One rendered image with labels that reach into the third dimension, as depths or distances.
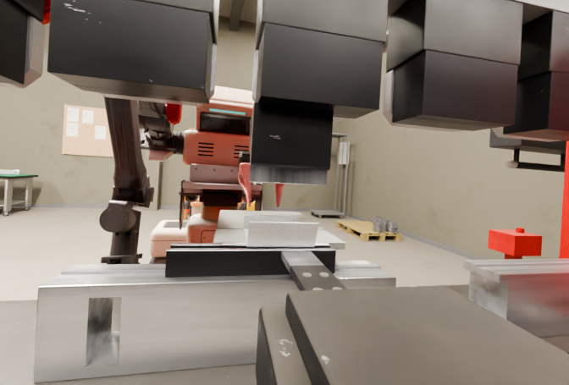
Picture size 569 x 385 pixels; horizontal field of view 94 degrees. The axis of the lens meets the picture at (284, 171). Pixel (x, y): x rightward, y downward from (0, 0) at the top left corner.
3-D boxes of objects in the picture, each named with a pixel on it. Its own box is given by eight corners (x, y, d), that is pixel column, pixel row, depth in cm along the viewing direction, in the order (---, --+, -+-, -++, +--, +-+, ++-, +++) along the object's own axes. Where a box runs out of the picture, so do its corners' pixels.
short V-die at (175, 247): (326, 265, 36) (327, 243, 36) (334, 273, 33) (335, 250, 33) (170, 267, 32) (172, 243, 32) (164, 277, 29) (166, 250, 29)
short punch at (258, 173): (323, 184, 36) (328, 113, 36) (328, 185, 34) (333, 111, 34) (248, 181, 34) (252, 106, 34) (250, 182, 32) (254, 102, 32)
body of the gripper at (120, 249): (99, 266, 58) (103, 231, 60) (113, 261, 68) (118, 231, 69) (132, 264, 60) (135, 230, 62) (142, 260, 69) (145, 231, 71)
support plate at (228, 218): (298, 216, 63) (298, 211, 63) (345, 250, 37) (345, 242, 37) (219, 214, 59) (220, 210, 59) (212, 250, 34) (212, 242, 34)
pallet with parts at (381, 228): (403, 240, 459) (405, 222, 459) (365, 242, 437) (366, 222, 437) (366, 227, 566) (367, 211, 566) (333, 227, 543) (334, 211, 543)
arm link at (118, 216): (155, 187, 71) (118, 184, 69) (146, 178, 60) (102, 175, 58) (147, 233, 68) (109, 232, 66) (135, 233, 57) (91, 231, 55)
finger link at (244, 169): (278, 199, 48) (276, 155, 53) (238, 198, 47) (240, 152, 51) (273, 212, 54) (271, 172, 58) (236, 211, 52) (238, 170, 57)
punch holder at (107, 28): (213, 107, 36) (220, -14, 36) (208, 90, 28) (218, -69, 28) (89, 96, 33) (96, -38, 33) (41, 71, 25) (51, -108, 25)
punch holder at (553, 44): (555, 142, 48) (561, 51, 48) (624, 137, 40) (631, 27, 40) (487, 135, 45) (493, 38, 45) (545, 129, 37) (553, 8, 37)
